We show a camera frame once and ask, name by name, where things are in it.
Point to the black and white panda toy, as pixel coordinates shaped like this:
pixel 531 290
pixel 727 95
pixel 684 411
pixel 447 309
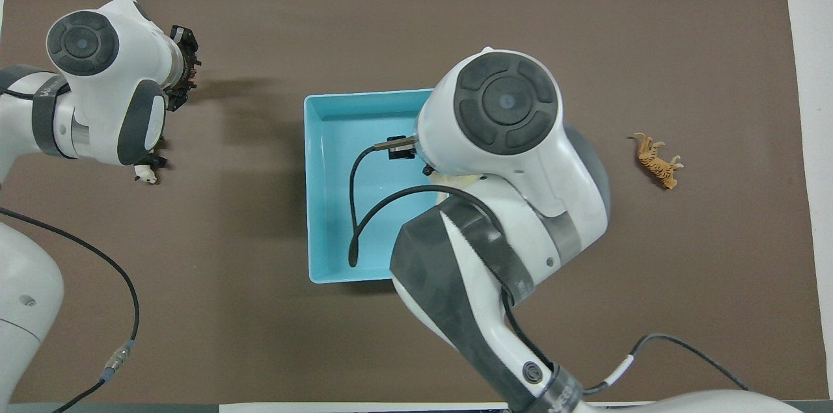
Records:
pixel 144 173

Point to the brown paper table mat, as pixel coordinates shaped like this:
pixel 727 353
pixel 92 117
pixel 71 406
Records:
pixel 260 348

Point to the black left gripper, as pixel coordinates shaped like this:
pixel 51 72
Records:
pixel 184 42

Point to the orange striped tiger toy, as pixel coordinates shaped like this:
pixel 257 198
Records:
pixel 654 164

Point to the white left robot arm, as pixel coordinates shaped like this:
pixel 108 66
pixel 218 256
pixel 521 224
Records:
pixel 97 94

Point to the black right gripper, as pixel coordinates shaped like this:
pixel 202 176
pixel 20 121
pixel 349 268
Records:
pixel 401 148

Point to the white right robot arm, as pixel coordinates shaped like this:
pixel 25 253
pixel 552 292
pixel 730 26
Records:
pixel 507 159

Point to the light blue plastic storage box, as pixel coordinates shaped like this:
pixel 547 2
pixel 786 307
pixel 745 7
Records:
pixel 325 205

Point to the cream alpaca toy figure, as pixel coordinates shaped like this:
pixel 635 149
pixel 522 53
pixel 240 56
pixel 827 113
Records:
pixel 455 180

